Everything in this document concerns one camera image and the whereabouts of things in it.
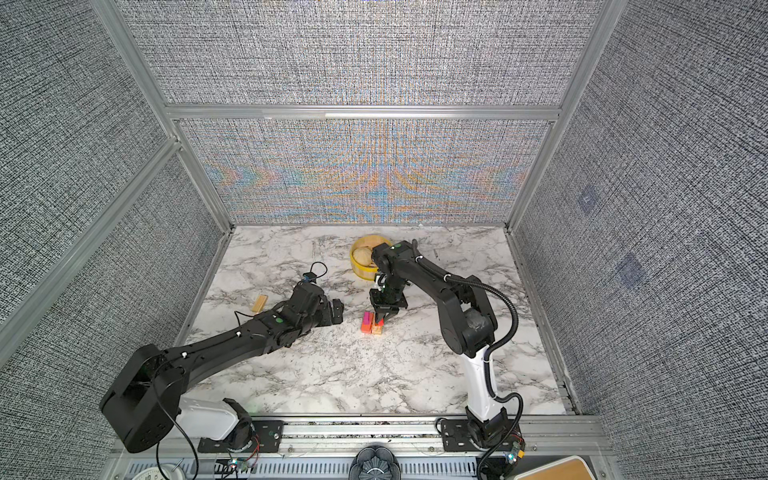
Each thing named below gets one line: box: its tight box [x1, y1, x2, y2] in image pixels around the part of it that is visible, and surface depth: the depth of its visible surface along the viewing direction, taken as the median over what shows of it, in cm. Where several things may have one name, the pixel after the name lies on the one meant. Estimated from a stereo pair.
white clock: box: [131, 464, 187, 480], surface depth 67 cm
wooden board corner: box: [515, 455, 596, 480], surface depth 66 cm
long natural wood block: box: [251, 295, 269, 313], surface depth 99 cm
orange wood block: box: [361, 311, 375, 334], surface depth 92 cm
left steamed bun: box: [352, 246, 373, 267], surface depth 105 cm
